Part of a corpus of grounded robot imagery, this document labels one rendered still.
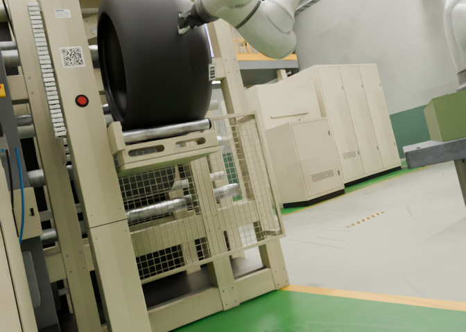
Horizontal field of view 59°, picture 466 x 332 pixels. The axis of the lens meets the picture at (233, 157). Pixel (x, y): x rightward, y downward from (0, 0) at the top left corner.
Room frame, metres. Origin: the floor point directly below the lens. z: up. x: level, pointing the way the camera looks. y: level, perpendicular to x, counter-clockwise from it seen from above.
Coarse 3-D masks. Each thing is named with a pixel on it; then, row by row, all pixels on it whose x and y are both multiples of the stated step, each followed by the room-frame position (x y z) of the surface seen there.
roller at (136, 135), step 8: (192, 120) 1.55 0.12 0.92; (200, 120) 1.55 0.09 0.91; (208, 120) 1.57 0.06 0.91; (144, 128) 1.46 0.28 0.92; (152, 128) 1.46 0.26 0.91; (160, 128) 1.48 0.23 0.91; (168, 128) 1.49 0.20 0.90; (176, 128) 1.50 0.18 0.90; (184, 128) 1.52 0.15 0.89; (192, 128) 1.53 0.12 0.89; (200, 128) 1.55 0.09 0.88; (208, 128) 1.57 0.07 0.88; (128, 136) 1.42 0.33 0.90; (136, 136) 1.43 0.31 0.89; (144, 136) 1.45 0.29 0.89; (152, 136) 1.46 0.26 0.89; (160, 136) 1.48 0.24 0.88; (168, 136) 1.50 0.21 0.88
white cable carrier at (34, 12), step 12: (36, 12) 1.41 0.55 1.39; (36, 24) 1.44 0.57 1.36; (36, 36) 1.40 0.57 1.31; (36, 48) 1.42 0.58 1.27; (48, 60) 1.41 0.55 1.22; (48, 72) 1.41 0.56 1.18; (48, 84) 1.41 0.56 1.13; (48, 96) 1.40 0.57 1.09; (60, 120) 1.41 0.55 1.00; (60, 132) 1.41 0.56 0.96
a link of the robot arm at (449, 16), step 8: (448, 0) 1.05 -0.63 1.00; (456, 0) 1.02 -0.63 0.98; (464, 0) 0.99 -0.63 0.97; (448, 8) 1.04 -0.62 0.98; (456, 8) 1.01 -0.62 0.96; (464, 8) 0.98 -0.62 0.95; (448, 16) 1.05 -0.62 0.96; (456, 16) 1.01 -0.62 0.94; (464, 16) 0.98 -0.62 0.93; (448, 24) 1.06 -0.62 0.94; (456, 24) 1.02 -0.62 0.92; (464, 24) 0.99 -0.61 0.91; (448, 32) 1.06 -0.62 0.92; (456, 32) 1.02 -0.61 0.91; (464, 32) 0.99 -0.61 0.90; (448, 40) 1.07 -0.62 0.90; (456, 40) 1.03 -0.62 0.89; (464, 40) 1.01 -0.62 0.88; (456, 48) 1.05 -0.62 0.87; (464, 48) 1.02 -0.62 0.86; (456, 56) 1.06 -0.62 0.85; (464, 56) 1.03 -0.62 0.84; (456, 64) 1.07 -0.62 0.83; (464, 64) 1.04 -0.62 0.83; (456, 72) 1.09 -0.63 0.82
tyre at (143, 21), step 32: (128, 0) 1.38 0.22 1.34; (160, 0) 1.42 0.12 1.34; (128, 32) 1.35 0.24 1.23; (160, 32) 1.37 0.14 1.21; (192, 32) 1.42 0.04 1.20; (128, 64) 1.37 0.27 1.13; (160, 64) 1.37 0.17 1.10; (192, 64) 1.42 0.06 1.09; (128, 96) 1.44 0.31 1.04; (160, 96) 1.41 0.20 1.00; (192, 96) 1.47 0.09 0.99; (128, 128) 1.55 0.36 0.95
